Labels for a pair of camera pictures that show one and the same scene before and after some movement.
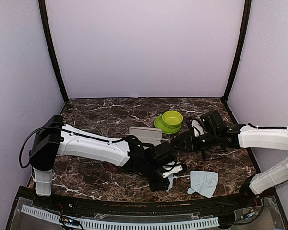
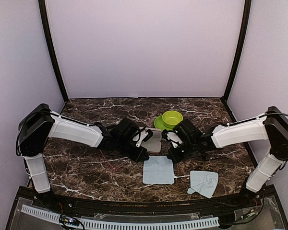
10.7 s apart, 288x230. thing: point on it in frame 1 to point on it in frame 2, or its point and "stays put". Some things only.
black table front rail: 93,207 stays put
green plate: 158,123 stays put
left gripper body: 154,185 to 124,144
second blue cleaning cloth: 203,182 stays put
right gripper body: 196,146 to 189,148
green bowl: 173,119 stays put
